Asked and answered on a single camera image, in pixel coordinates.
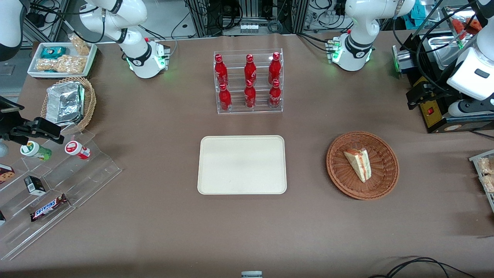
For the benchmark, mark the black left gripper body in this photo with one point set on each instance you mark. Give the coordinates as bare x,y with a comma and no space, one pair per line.
435,90

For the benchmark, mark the triangular sandwich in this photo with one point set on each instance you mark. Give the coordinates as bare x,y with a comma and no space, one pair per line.
359,164

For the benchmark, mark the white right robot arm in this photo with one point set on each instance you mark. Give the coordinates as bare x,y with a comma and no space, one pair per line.
139,58

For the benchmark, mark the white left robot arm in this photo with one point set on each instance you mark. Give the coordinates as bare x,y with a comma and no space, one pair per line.
359,23

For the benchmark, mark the oval light wicker basket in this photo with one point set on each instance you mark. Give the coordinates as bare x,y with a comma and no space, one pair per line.
90,102

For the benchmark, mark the white rectangular snack tray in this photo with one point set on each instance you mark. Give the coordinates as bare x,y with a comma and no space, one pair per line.
34,73

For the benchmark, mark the round brown wicker basket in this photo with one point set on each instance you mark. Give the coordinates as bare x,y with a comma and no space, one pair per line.
347,181

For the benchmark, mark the cream rectangular tray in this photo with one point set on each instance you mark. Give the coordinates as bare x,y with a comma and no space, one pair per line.
242,165

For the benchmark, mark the black food warmer appliance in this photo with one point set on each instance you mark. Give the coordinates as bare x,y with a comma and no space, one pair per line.
434,116

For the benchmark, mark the silver foil wrapped package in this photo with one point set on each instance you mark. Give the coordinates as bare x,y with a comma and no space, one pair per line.
63,102

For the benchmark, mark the brown cookie box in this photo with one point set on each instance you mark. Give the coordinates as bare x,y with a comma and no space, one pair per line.
5,174

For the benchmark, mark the small black box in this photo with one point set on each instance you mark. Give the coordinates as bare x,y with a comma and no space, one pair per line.
35,186

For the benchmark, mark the clear acrylic stepped shelf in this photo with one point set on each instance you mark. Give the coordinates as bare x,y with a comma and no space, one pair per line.
88,173

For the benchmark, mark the large clear peanut bag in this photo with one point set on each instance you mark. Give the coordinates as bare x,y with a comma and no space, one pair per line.
61,65

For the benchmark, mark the Snickers chocolate bar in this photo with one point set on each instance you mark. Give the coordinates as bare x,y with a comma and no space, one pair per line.
49,207

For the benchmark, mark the orange fried food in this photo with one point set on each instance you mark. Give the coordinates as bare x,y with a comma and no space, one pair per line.
465,25

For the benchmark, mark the teal snack packet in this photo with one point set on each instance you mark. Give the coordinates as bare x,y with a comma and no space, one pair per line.
53,52

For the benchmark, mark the small clear peanut bag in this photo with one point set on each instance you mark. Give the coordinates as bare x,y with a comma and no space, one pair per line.
80,45

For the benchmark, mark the clear bagged pastry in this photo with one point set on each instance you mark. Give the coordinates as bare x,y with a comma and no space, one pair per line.
488,183
487,165

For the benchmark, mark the red cola bottle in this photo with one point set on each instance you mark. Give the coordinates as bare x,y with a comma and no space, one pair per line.
249,96
274,96
220,71
225,98
274,68
250,70

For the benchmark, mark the white power strip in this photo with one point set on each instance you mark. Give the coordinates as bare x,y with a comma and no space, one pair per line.
250,28

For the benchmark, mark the clear acrylic bottle rack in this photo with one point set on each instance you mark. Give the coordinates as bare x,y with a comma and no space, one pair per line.
235,77

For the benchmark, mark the grey device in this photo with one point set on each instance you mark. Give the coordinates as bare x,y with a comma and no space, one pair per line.
251,274

